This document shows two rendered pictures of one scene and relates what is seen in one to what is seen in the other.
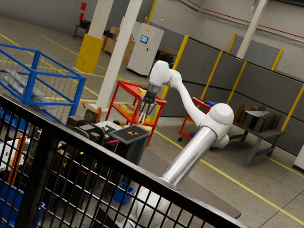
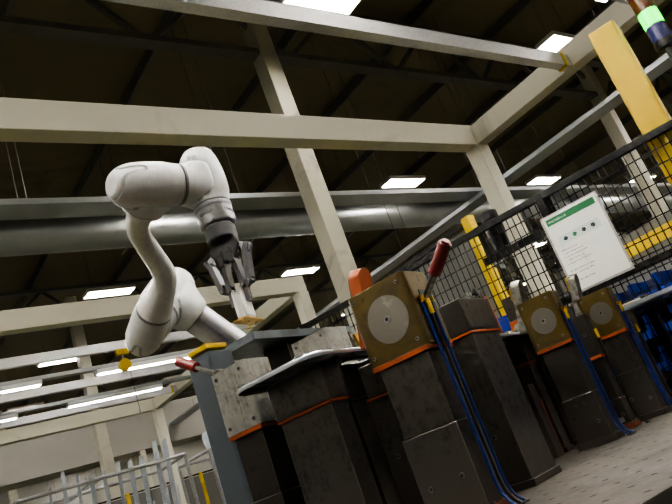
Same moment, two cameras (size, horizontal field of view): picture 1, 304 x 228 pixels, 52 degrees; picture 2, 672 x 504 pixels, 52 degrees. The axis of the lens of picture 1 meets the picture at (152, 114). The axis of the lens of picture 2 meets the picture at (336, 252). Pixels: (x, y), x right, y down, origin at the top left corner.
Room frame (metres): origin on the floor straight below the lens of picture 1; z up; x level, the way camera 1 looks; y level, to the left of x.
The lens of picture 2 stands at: (3.52, 0.67, 0.80)
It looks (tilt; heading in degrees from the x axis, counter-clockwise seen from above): 18 degrees up; 195
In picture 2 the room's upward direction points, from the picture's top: 20 degrees counter-clockwise
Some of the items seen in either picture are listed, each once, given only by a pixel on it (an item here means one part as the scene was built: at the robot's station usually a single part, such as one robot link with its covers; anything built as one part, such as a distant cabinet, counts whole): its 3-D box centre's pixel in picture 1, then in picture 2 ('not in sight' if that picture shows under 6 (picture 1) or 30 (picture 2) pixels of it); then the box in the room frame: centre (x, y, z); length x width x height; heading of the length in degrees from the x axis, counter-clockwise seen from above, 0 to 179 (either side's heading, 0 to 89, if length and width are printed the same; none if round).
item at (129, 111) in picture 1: (132, 117); not in sight; (4.71, 0.27, 0.49); 0.81 x 0.46 x 0.98; 39
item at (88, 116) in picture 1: (86, 129); (436, 393); (2.48, 0.47, 0.88); 0.14 x 0.09 x 0.36; 72
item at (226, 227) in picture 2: (149, 97); (224, 244); (2.09, 0.05, 1.41); 0.08 x 0.07 x 0.09; 85
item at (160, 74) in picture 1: (160, 72); (199, 178); (2.10, 0.05, 1.59); 0.13 x 0.11 x 0.16; 147
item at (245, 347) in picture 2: (131, 133); (287, 342); (1.97, 0.08, 1.16); 0.37 x 0.14 x 0.02; 162
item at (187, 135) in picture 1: (203, 125); not in sight; (6.03, -1.04, 0.49); 0.81 x 0.46 x 0.97; 133
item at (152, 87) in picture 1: (154, 87); (216, 217); (2.09, 0.05, 1.48); 0.09 x 0.09 x 0.06
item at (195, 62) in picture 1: (206, 87); not in sight; (7.95, -1.04, 1.00); 3.44 x 0.14 x 2.00; 145
